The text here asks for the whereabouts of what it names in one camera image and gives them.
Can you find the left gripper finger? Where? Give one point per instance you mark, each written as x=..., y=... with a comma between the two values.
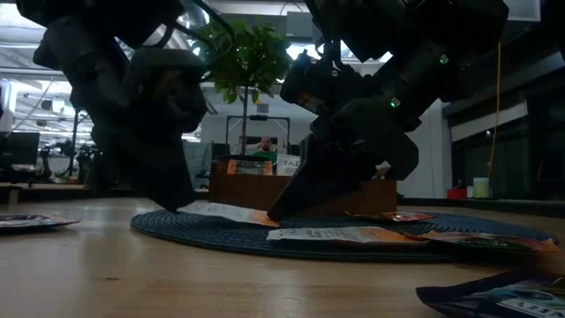
x=159, y=181
x=102, y=172

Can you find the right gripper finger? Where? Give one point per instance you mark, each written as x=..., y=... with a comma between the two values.
x=326, y=185
x=304, y=172

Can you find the white Tazo tea bag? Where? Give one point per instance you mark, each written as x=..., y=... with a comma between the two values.
x=289, y=165
x=238, y=214
x=344, y=235

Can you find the background black robot arm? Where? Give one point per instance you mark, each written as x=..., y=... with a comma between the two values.
x=57, y=150

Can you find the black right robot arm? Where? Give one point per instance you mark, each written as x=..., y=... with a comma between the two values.
x=441, y=35

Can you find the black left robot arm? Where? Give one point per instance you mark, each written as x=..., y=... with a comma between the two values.
x=88, y=53

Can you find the dark blackcurrant tea bag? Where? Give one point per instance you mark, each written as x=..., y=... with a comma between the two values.
x=499, y=298

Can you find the grey cloth partition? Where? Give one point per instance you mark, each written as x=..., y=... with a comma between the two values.
x=196, y=159

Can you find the person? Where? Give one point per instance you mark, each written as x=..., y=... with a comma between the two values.
x=265, y=148

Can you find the wooden three-compartment tray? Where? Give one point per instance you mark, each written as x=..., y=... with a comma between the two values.
x=247, y=192

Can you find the dark round woven placemat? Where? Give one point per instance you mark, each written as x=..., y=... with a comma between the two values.
x=198, y=234

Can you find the black computer monitor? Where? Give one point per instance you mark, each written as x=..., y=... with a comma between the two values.
x=20, y=150

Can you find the small red box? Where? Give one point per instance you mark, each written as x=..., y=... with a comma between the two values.
x=457, y=193

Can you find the pale green cylinder container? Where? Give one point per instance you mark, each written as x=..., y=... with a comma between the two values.
x=481, y=187

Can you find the green potted plant black pot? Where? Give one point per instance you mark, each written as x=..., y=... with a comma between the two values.
x=247, y=57

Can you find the grey ceiling air unit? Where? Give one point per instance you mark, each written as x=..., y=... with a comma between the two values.
x=296, y=24

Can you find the black robot station frame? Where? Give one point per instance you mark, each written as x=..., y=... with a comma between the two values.
x=74, y=132
x=258, y=117

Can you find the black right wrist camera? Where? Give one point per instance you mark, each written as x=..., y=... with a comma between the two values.
x=309, y=84

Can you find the white ceiling duct box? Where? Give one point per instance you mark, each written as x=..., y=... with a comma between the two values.
x=525, y=9

